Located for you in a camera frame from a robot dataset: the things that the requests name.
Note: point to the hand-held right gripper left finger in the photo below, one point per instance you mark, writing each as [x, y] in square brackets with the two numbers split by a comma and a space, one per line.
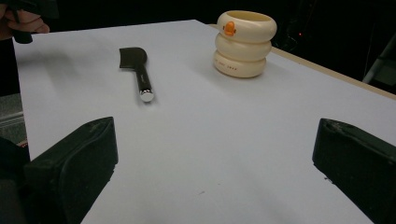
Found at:
[77, 161]

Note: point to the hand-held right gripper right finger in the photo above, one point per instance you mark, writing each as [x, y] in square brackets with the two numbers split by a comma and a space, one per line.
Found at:
[358, 158]

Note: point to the grey metal stand leg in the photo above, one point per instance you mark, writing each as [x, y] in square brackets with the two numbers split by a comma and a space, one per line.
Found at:
[378, 63]

